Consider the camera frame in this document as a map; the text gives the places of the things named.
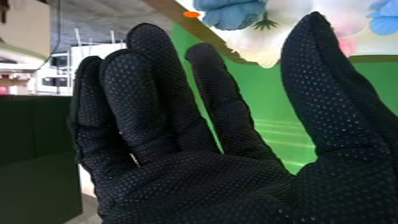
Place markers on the pink flower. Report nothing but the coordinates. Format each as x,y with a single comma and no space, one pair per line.
348,45

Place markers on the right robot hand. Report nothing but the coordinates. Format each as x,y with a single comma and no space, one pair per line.
195,180

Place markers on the white flower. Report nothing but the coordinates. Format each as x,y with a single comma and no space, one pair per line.
257,45

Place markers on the blue flower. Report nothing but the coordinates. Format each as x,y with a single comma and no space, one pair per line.
231,13
384,18

